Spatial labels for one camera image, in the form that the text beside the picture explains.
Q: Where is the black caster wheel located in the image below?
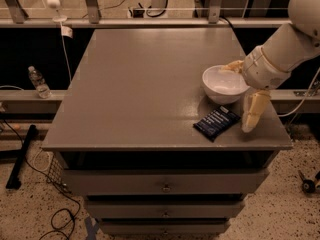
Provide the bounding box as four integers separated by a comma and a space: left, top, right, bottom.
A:
298, 170, 320, 194

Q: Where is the grey drawer cabinet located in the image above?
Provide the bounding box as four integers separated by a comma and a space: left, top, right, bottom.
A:
43, 28, 291, 235

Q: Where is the white lamp with cord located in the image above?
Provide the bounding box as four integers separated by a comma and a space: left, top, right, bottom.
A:
46, 0, 73, 83

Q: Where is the grey metal rail frame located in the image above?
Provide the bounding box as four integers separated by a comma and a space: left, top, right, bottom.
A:
0, 0, 320, 115

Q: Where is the blue rxbar wrapper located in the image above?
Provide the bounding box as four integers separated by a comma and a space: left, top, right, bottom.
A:
193, 106, 241, 141

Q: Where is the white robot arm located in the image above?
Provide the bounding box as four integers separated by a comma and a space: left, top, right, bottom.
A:
222, 0, 320, 133

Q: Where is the black cable on floor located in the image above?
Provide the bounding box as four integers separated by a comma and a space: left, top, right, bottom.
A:
0, 115, 82, 240

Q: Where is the black bar on floor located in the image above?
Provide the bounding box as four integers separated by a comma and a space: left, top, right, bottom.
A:
6, 125, 38, 189

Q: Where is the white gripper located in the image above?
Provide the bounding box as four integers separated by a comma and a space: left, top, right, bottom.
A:
220, 46, 291, 133

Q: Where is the white bowl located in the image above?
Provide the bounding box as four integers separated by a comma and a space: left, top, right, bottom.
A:
202, 65, 249, 105

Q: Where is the clear plastic water bottle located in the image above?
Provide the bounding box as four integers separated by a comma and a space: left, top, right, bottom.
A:
28, 66, 51, 99

